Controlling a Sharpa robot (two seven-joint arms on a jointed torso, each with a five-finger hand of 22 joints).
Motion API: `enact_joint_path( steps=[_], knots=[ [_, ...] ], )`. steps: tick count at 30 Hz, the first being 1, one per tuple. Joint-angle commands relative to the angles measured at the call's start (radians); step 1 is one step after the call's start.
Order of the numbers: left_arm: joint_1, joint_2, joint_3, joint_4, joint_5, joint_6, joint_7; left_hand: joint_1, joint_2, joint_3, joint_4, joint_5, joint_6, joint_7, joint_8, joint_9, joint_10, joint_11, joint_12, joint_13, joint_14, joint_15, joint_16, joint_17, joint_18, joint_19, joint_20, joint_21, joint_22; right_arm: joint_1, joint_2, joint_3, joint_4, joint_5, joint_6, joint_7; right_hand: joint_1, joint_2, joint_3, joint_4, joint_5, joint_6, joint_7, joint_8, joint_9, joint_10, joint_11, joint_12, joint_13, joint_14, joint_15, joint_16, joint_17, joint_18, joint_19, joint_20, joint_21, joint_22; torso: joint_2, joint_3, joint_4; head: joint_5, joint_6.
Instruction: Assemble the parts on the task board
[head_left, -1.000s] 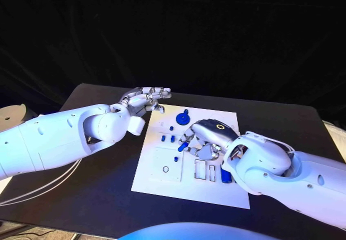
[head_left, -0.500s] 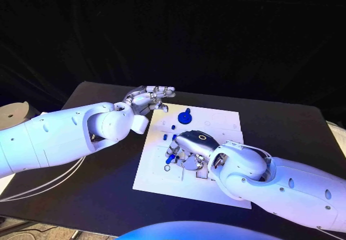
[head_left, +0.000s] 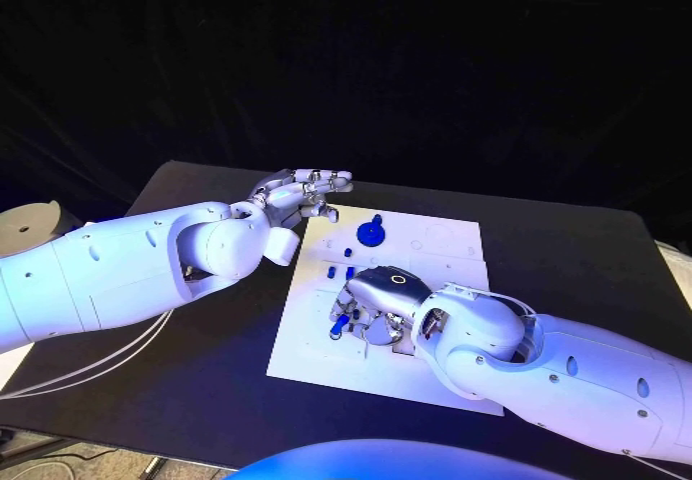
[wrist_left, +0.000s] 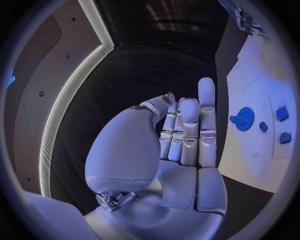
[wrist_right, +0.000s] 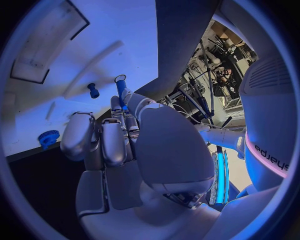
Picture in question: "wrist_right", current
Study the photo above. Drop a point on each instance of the blue peg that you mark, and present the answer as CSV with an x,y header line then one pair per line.
x,y
93,91

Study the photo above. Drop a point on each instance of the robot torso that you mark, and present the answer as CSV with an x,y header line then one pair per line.
x,y
264,112

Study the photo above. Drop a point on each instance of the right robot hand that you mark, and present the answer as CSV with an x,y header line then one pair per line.
x,y
173,150

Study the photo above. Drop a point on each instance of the white task board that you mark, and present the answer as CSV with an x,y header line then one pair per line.
x,y
105,28

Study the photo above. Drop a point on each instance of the blue long cylinder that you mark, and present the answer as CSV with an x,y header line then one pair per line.
x,y
120,88

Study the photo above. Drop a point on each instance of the blue gear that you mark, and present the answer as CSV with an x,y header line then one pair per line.
x,y
48,139

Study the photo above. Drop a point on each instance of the person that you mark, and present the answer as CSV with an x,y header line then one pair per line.
x,y
226,74

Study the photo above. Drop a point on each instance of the glowing light bar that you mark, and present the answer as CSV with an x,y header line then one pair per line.
x,y
220,178

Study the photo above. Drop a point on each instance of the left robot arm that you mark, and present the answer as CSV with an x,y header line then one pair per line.
x,y
220,136

